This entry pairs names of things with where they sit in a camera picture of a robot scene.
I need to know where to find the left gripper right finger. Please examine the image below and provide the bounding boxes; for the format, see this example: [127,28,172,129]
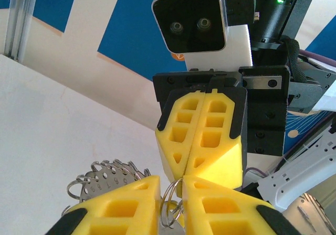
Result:
[182,175,302,235]

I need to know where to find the metal band with key rings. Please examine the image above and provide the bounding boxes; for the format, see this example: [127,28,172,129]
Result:
[61,159,336,235]

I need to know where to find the aluminium frame post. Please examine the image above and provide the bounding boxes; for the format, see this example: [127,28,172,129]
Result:
[4,0,40,62]

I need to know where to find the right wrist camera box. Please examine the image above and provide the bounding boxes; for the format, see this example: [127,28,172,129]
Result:
[151,0,228,55]

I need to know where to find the black braided cable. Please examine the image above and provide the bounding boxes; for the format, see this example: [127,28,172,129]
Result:
[282,37,306,82]

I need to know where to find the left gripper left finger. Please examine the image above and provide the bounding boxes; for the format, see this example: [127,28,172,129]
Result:
[47,175,161,235]

